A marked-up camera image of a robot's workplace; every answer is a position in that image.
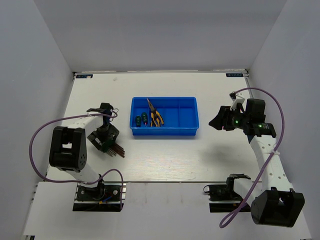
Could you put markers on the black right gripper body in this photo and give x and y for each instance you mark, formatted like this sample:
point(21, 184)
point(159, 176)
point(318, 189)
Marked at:
point(234, 119)

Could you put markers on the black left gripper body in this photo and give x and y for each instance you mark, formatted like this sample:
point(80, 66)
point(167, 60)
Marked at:
point(107, 132)

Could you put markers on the green hex key set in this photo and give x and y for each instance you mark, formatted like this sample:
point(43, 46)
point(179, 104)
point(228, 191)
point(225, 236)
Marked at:
point(113, 149)

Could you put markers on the yellow black long-nose pliers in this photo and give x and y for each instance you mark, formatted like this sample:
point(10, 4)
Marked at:
point(155, 115)

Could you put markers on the yellow black short pliers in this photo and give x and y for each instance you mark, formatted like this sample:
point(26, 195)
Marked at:
point(156, 123)

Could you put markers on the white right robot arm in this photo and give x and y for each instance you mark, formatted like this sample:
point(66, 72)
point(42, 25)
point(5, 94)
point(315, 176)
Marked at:
point(275, 203)

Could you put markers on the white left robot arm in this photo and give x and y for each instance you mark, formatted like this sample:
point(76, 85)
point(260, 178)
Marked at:
point(68, 151)

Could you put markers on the blue label sticker right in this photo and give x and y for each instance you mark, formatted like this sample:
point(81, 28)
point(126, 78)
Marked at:
point(234, 75)

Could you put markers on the blue label sticker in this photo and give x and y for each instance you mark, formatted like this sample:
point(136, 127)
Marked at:
point(84, 76)
point(234, 75)

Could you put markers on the blue plastic divided bin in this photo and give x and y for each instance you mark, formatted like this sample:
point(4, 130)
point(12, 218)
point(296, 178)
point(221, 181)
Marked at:
point(180, 115)

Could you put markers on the blue label sticker left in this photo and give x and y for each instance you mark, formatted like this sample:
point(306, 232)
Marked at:
point(84, 76)

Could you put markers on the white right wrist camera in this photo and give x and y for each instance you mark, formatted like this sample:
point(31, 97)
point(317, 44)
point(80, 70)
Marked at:
point(237, 98)

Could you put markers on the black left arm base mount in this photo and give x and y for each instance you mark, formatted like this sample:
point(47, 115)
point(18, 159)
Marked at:
point(111, 199)

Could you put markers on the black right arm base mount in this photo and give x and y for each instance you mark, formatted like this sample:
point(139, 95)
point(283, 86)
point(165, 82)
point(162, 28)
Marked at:
point(220, 199)

